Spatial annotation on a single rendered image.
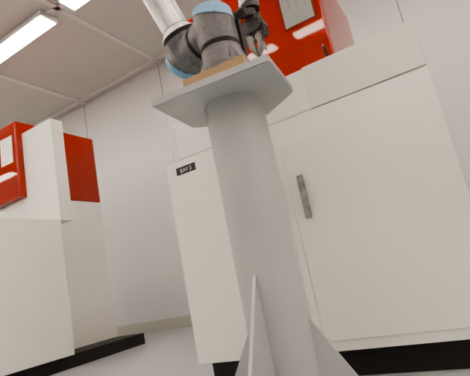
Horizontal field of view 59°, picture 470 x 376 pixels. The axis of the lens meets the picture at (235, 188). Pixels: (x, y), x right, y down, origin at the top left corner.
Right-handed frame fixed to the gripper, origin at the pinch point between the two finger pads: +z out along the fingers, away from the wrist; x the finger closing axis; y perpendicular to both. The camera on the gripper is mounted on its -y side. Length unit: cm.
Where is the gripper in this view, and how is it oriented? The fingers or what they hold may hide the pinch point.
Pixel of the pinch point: (258, 53)
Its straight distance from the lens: 157.9
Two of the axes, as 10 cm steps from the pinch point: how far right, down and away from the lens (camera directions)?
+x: -8.4, 2.7, 4.6
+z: 1.9, 9.6, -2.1
